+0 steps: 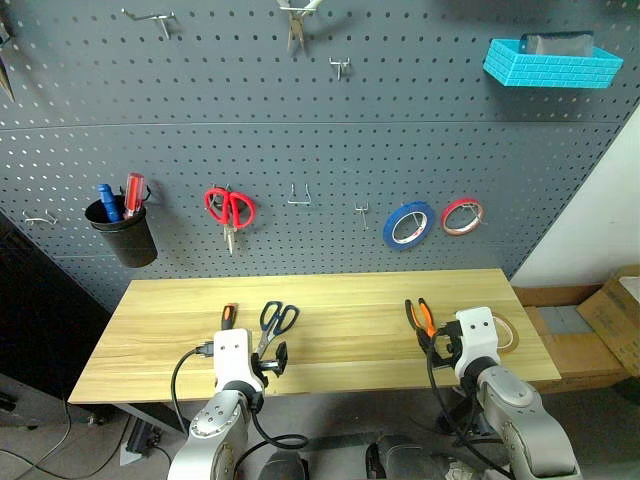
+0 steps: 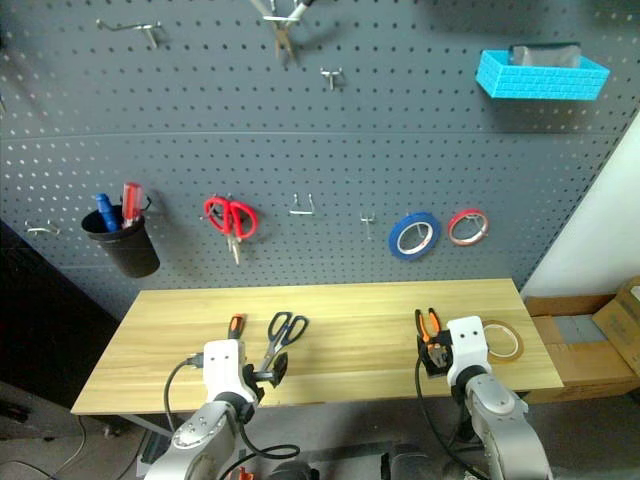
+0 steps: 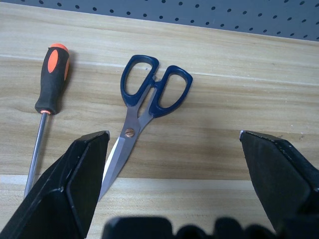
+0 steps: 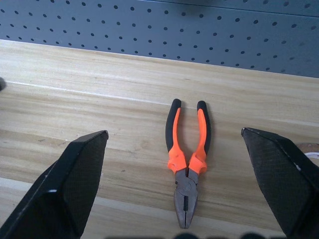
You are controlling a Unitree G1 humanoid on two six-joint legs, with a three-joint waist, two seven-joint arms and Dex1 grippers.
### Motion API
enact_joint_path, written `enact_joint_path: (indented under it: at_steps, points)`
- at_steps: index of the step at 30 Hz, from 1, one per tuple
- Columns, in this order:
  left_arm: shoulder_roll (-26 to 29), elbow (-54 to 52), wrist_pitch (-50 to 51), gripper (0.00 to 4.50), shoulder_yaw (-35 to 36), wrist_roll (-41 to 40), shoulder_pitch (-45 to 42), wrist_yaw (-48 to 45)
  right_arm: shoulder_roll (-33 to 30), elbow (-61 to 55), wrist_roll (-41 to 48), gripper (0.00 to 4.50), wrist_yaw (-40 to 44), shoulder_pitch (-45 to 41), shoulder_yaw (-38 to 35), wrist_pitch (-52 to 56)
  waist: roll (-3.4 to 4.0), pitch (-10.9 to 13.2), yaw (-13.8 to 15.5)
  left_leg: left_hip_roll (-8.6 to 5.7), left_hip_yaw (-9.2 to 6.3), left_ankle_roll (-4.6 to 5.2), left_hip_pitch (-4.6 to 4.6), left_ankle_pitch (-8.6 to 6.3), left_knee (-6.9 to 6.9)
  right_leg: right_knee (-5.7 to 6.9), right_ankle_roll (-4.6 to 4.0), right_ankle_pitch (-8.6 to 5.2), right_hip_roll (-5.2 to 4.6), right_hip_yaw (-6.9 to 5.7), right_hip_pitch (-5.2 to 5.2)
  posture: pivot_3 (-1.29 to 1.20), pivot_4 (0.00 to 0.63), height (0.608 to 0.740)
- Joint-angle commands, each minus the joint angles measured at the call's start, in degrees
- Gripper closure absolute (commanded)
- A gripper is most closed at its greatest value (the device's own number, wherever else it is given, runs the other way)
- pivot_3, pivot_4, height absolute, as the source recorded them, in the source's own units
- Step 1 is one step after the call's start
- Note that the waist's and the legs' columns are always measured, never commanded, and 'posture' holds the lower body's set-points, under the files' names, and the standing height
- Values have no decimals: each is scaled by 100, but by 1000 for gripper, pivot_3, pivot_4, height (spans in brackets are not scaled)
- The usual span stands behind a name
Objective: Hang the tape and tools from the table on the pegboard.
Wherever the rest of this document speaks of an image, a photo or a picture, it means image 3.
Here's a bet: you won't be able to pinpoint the orange black handled screwdriver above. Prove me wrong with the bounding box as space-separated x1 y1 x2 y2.
23 42 70 199

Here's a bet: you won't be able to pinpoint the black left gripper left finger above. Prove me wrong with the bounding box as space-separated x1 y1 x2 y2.
0 130 111 239

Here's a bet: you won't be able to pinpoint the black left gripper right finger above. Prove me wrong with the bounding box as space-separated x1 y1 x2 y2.
239 129 319 239

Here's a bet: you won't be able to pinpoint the blue handled scissors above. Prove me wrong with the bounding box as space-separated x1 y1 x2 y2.
98 54 193 201

